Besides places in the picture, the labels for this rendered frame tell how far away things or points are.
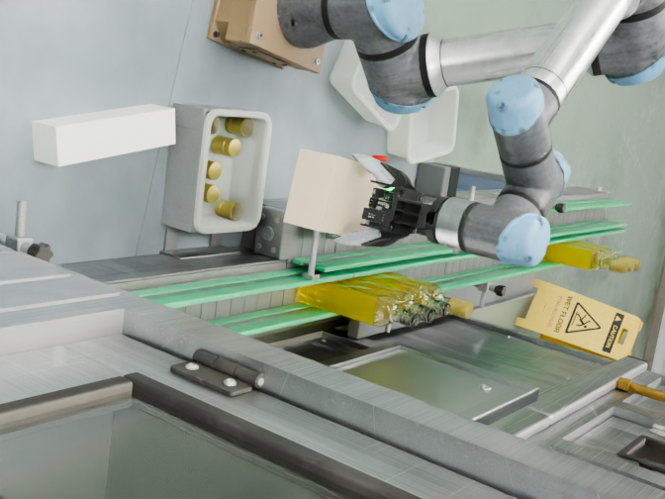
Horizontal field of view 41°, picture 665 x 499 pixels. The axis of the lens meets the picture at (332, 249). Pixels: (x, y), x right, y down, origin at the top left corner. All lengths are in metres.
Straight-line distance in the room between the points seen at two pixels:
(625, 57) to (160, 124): 0.78
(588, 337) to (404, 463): 4.55
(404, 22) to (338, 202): 0.36
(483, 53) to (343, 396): 1.12
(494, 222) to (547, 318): 3.84
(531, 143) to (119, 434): 0.85
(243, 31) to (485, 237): 0.61
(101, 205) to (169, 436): 1.06
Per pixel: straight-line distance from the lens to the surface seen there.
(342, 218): 1.44
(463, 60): 1.64
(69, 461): 0.51
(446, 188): 2.32
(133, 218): 1.63
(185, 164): 1.62
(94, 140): 1.46
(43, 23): 1.46
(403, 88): 1.66
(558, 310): 5.12
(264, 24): 1.65
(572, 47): 1.35
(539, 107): 1.25
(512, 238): 1.26
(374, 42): 1.61
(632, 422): 1.92
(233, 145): 1.68
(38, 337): 0.67
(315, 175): 1.42
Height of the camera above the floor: 1.94
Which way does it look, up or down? 34 degrees down
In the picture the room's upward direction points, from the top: 106 degrees clockwise
